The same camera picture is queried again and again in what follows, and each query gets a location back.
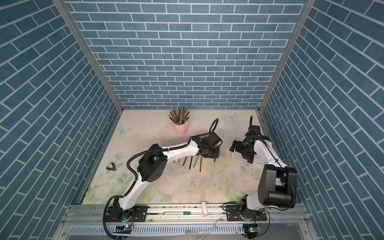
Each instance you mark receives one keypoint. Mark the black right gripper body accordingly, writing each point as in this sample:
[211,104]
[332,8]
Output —
[243,149]

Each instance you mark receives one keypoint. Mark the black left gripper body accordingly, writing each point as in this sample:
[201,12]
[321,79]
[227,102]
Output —
[212,152]

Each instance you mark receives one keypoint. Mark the silver carving knife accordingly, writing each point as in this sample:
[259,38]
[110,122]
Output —
[196,161]

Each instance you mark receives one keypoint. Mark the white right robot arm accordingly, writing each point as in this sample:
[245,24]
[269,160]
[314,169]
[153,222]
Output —
[278,183]

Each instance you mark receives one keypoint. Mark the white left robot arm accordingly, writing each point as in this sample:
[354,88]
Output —
[149,165]

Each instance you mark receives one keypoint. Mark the dark green carving knife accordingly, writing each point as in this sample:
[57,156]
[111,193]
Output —
[191,162]

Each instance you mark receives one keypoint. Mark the pink cup of coloured pencils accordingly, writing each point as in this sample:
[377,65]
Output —
[179,117]

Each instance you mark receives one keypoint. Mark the black binder clip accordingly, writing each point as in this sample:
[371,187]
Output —
[112,167]

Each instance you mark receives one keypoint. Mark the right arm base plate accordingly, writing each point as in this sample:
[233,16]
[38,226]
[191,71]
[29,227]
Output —
[235,213]

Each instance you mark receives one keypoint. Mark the beige eraser on rail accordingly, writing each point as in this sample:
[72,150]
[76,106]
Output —
[204,209]

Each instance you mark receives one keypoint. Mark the green marker on rail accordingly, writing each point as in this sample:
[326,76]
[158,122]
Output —
[183,213]

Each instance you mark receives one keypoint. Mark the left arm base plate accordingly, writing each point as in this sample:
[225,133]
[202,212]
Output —
[136,214]

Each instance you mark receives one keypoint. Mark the aluminium front rail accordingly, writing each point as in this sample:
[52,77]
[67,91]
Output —
[185,221]

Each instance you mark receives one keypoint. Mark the aluminium corner frame post right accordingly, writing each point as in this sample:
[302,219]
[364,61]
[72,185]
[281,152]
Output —
[287,51]

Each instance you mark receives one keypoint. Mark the aluminium corner frame post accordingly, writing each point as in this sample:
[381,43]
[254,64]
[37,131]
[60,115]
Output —
[287,51]
[74,29]

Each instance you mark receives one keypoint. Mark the aluminium corner frame post left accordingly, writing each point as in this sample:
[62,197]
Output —
[74,29]

